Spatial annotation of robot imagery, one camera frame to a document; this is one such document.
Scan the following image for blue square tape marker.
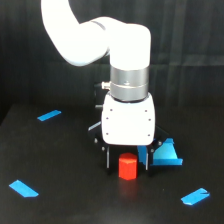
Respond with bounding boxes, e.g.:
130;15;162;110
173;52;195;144
137;138;183;166

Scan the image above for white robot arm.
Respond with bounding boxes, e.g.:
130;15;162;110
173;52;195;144
41;0;168;172

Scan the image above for blue tape strip bottom right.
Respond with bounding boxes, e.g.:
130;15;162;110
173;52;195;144
181;188;210;206

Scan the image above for blue tape strip bottom left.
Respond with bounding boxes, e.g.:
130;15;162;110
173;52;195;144
9;180;38;198

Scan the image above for red hexagonal block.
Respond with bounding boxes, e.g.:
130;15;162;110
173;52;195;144
119;153;138;180

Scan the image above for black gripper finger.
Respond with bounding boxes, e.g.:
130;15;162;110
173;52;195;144
145;146;154;176
102;146;111;175

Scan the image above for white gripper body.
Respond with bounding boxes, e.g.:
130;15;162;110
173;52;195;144
87;92;172;155

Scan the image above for blue tape strip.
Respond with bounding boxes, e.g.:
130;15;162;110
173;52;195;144
9;180;38;198
37;110;61;122
181;188;210;206

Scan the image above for blue tape strip top left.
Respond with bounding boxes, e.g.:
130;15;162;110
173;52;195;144
37;110;61;122

